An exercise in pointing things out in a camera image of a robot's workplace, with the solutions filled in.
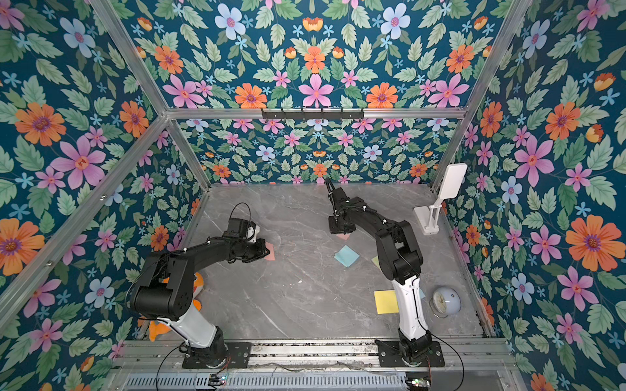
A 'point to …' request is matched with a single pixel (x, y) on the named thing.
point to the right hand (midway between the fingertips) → (344, 225)
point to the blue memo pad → (346, 256)
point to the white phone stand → (428, 217)
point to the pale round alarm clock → (445, 301)
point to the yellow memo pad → (385, 301)
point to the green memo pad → (376, 261)
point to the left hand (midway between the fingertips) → (272, 248)
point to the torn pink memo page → (344, 236)
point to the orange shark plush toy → (154, 328)
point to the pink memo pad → (271, 256)
